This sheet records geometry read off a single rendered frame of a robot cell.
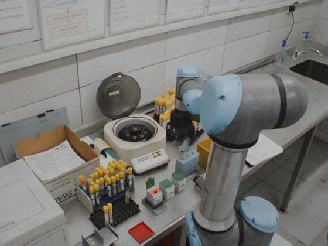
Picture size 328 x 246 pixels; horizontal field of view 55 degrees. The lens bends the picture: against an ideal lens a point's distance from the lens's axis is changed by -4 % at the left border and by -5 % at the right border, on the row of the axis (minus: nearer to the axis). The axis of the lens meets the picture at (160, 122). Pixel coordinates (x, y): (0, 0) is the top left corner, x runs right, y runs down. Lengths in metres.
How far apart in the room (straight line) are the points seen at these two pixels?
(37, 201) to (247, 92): 0.60
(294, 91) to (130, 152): 0.86
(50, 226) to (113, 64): 0.91
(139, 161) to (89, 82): 0.43
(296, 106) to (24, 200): 0.70
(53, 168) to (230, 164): 0.84
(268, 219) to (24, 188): 0.67
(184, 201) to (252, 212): 0.43
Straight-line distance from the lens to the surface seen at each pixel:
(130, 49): 1.62
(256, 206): 0.98
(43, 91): 1.45
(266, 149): 1.64
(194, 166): 1.42
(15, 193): 0.97
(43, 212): 0.90
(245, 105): 0.63
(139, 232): 1.21
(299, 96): 0.69
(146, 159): 1.42
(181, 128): 1.21
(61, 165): 1.40
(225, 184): 0.78
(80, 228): 1.24
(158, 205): 1.26
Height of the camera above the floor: 1.83
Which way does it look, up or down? 33 degrees down
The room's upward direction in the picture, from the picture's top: 3 degrees clockwise
